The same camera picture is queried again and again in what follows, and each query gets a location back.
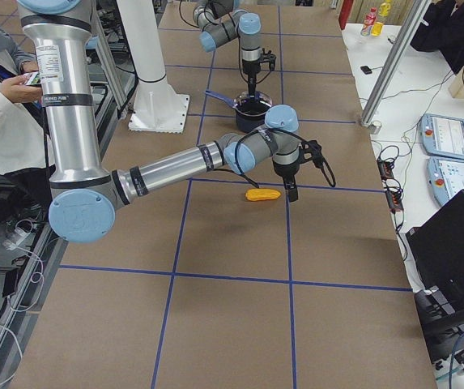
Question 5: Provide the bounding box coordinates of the dark blue saucepan purple handle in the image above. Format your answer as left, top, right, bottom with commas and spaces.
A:
205, 90, 272, 133

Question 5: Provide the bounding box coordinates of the seated person in black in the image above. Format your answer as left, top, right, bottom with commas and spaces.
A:
411, 0, 464, 74

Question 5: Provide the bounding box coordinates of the glass pot lid purple knob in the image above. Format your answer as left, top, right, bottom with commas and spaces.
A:
234, 91, 273, 108

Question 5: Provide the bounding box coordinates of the yellow drink bottle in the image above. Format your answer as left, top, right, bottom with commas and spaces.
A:
371, 0, 392, 36

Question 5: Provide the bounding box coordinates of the small black square device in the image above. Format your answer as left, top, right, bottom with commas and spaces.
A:
360, 66, 372, 75

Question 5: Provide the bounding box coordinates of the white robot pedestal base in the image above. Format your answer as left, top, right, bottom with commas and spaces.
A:
117, 0, 189, 133

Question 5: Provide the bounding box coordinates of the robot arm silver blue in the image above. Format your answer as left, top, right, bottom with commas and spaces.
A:
193, 0, 262, 97
17, 1, 301, 242

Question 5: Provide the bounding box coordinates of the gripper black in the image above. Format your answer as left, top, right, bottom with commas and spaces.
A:
241, 58, 261, 96
274, 162, 299, 202

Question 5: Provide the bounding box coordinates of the small silver metal cylinder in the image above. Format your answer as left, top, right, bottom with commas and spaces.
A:
369, 120, 382, 135

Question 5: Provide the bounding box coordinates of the black laptop computer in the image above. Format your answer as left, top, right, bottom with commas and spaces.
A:
405, 189, 464, 303

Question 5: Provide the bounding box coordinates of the person in white shirt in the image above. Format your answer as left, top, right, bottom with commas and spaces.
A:
0, 28, 55, 211

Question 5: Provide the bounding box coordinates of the yellow toy corn cob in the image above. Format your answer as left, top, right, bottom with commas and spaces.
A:
245, 188, 282, 202

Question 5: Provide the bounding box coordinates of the aluminium frame post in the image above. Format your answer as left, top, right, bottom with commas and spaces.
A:
360, 0, 431, 135

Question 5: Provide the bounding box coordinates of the red labelled plastic bottle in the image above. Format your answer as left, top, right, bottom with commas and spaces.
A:
360, 7, 377, 36

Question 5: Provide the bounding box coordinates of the upper teach pendant tablet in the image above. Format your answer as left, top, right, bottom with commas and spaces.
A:
416, 113, 464, 160

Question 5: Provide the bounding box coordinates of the lower teach pendant tablet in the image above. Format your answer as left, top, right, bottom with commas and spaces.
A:
427, 156, 464, 206

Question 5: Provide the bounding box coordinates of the teach pendant tablet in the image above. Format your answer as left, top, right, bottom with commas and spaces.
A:
427, 156, 464, 206
416, 113, 464, 160

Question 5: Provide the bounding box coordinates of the black smartphone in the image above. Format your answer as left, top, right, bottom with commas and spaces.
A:
23, 71, 40, 87

